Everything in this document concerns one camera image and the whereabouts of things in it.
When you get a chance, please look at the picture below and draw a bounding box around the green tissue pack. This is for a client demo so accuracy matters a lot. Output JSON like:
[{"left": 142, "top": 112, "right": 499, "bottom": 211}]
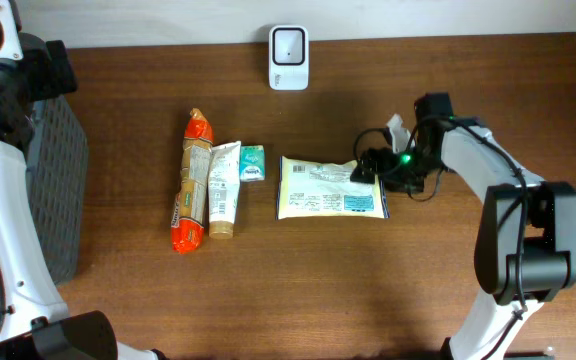
[{"left": 239, "top": 145, "right": 265, "bottom": 182}]

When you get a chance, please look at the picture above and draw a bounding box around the white cream tube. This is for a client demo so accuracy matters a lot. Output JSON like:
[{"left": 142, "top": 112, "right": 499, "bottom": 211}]
[{"left": 208, "top": 141, "right": 241, "bottom": 240}]

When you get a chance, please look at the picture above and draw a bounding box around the orange biscuit packet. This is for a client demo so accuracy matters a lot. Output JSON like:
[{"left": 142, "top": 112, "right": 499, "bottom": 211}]
[{"left": 171, "top": 108, "right": 214, "bottom": 254}]

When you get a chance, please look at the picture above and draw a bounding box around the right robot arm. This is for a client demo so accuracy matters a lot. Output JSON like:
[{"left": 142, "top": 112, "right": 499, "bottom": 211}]
[{"left": 350, "top": 92, "right": 576, "bottom": 359}]

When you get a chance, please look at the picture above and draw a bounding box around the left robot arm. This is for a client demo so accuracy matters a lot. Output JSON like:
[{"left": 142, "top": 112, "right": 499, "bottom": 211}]
[{"left": 0, "top": 1, "right": 164, "bottom": 359}]

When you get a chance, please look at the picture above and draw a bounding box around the white barcode scanner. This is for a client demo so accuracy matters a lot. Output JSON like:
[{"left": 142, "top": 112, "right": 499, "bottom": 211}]
[{"left": 268, "top": 25, "right": 310, "bottom": 91}]

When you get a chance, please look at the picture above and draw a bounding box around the grey plastic mesh basket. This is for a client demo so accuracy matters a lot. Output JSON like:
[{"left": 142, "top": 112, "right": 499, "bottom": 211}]
[{"left": 25, "top": 96, "right": 89, "bottom": 285}]

